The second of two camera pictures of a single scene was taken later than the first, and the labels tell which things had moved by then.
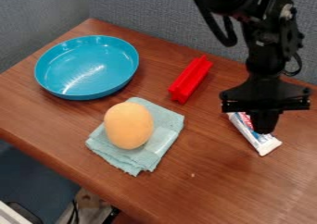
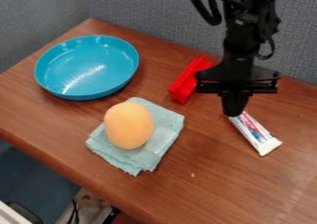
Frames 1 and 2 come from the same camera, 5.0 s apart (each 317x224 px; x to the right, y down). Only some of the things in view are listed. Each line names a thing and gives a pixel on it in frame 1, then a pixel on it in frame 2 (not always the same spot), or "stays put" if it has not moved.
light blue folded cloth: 140,161 stays put
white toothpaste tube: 264,143 stays put
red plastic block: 189,79 stays put
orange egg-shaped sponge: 129,124 stays put
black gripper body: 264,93 -> 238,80
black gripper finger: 266,120 -> 235,102
